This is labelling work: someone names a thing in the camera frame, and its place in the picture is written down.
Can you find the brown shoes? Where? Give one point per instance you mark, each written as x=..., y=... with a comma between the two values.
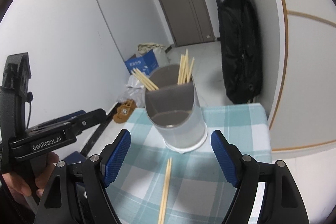
x=124, y=111

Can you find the brown door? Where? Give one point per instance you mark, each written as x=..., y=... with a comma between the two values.
x=189, y=21

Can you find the person left hand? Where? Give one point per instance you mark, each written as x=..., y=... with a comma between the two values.
x=22, y=186

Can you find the grey plastic parcel bags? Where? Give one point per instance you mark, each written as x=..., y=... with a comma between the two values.
x=135, y=91

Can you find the white grey utensil holder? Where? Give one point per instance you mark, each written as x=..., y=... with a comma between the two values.
x=175, y=111

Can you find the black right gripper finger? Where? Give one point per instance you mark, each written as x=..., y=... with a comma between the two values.
x=79, y=121

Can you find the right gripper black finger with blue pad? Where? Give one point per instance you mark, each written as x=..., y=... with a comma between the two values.
x=282, y=201
x=76, y=193

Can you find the blue cardboard box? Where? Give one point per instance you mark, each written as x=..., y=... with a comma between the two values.
x=146, y=63

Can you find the teal white checkered tablecloth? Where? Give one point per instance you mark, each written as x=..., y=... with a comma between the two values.
x=198, y=191

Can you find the black hanging jacket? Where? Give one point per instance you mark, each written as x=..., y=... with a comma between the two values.
x=241, y=50

